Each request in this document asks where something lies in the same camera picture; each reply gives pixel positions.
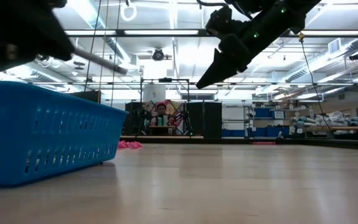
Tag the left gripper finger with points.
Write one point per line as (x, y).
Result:
(56, 43)

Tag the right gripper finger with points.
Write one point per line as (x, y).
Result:
(213, 73)

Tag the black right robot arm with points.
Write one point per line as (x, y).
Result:
(281, 18)

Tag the ceiling light strip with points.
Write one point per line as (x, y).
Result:
(334, 32)
(89, 32)
(160, 32)

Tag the black cabinet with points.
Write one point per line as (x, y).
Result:
(132, 119)
(210, 119)

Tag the colourful patterned banner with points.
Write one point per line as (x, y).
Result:
(174, 109)

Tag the dark rectangular panel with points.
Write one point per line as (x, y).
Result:
(89, 96)

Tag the person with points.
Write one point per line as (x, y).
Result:
(161, 109)

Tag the shelf with blue bins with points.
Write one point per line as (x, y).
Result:
(266, 121)

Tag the small table with cups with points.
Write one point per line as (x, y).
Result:
(162, 130)

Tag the blue plastic basket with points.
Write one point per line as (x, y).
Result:
(42, 130)

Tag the ceiling air vent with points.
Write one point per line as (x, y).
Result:
(334, 46)

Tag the small pink piece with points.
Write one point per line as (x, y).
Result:
(138, 144)
(122, 145)
(131, 144)

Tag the black ceiling fixture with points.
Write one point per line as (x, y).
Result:
(356, 56)

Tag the cluttered workbench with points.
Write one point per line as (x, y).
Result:
(337, 123)

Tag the thin black gantry frame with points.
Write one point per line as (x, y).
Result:
(179, 80)

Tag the round black ceiling camera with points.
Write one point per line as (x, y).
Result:
(158, 54)

